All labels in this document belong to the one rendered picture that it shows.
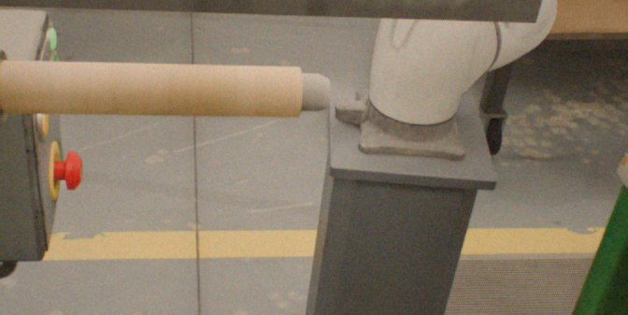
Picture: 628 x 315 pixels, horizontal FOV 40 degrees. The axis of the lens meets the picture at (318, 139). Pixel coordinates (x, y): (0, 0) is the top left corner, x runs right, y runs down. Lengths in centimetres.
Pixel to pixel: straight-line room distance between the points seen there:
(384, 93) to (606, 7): 150
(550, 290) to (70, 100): 192
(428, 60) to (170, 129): 143
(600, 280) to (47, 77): 89
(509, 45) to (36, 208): 91
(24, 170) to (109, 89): 32
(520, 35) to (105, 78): 107
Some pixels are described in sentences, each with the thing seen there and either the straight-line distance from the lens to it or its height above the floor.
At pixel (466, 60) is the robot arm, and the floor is 87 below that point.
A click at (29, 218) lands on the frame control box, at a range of 87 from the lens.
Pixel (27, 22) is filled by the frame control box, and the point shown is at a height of 112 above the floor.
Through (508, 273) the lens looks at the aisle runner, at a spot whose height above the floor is 0.
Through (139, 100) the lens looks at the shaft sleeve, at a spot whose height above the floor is 125.
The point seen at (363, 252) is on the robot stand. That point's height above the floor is 51.
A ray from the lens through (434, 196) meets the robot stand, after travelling 147.
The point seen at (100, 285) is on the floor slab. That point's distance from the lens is 218.
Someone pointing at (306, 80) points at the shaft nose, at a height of 126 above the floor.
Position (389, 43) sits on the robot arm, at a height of 88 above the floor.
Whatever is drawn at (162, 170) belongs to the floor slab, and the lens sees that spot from 251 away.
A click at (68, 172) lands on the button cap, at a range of 92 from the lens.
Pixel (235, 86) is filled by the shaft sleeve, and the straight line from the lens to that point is 54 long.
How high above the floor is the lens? 155
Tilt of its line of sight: 35 degrees down
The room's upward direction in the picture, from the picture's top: 7 degrees clockwise
